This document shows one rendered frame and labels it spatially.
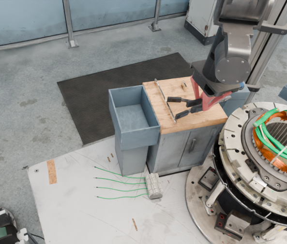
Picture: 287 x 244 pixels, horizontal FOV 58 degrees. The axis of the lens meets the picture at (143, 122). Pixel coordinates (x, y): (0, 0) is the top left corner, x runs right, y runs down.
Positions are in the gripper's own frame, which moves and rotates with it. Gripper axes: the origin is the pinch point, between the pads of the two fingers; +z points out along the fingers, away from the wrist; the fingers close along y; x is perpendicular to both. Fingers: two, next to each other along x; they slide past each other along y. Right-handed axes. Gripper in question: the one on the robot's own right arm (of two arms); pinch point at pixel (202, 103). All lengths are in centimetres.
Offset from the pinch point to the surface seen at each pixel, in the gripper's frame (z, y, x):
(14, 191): 119, -61, -62
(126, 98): 14.6, -20.7, -10.1
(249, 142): 5.2, 11.2, 8.4
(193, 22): 98, -187, 148
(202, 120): 9.3, -1.5, 4.2
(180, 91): 9.5, -13.7, 4.4
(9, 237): 44, -3, -53
